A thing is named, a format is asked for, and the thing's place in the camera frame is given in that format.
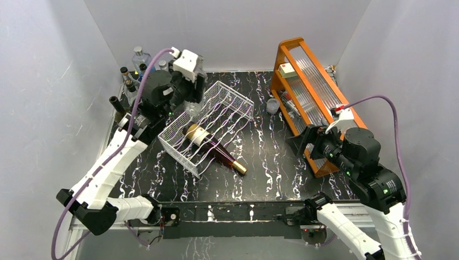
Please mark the orange wooden shelf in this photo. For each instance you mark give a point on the orange wooden shelf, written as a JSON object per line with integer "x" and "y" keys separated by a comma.
{"x": 314, "y": 93}

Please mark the coloured marker pen pack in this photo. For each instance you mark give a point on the coloured marker pen pack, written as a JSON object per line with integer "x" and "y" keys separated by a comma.
{"x": 287, "y": 100}

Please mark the clear bottom glass bottle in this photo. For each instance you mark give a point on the clear bottom glass bottle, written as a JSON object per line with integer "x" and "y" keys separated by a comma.
{"x": 130, "y": 89}

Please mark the white wire wine rack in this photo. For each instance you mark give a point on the white wire wine rack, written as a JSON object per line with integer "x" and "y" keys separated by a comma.
{"x": 224, "y": 115}

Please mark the aluminium frame rail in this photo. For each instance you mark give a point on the aluminium frame rail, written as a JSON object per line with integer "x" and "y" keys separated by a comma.
{"x": 226, "y": 219}

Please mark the clear round glass bottle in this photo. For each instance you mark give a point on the clear round glass bottle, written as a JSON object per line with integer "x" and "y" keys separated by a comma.
{"x": 163, "y": 65}

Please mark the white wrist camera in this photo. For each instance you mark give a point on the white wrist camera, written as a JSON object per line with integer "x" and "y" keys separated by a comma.
{"x": 342, "y": 117}
{"x": 187, "y": 63}

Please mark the small clear plastic cup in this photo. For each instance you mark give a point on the small clear plastic cup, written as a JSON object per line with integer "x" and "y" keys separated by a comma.
{"x": 272, "y": 105}

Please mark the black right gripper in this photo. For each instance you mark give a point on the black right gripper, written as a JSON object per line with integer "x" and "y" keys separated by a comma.
{"x": 311, "y": 134}

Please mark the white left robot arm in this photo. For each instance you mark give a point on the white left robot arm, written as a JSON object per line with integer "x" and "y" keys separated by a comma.
{"x": 88, "y": 201}

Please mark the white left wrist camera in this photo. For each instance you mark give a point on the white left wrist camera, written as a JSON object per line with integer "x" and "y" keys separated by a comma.
{"x": 187, "y": 63}

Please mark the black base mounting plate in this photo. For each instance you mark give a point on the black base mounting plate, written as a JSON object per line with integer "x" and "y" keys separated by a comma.
{"x": 234, "y": 219}

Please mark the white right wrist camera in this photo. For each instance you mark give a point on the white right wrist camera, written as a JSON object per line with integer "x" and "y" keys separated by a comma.
{"x": 342, "y": 117}

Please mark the clear labelled wine bottle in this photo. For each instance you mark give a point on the clear labelled wine bottle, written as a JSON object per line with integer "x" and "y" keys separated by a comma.
{"x": 126, "y": 74}

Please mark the green wine bottle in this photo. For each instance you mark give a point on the green wine bottle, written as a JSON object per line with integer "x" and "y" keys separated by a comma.
{"x": 143, "y": 68}

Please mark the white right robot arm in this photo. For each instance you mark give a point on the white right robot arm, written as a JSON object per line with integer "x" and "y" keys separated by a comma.
{"x": 379, "y": 190}

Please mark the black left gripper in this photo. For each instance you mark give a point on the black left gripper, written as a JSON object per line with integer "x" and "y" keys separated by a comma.
{"x": 194, "y": 88}

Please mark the small white box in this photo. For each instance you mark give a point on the small white box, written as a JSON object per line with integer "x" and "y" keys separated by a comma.
{"x": 286, "y": 70}

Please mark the dark black-capped wine bottle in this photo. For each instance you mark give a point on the dark black-capped wine bottle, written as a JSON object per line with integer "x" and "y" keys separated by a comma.
{"x": 120, "y": 111}

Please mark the blue square glass bottle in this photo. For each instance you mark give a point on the blue square glass bottle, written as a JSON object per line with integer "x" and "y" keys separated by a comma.
{"x": 140, "y": 57}

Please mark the clear neck bottle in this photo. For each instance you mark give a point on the clear neck bottle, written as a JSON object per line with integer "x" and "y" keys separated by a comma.
{"x": 195, "y": 106}

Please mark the dark gold-capped wine bottle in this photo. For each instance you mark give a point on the dark gold-capped wine bottle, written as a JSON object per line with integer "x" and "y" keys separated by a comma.
{"x": 211, "y": 146}

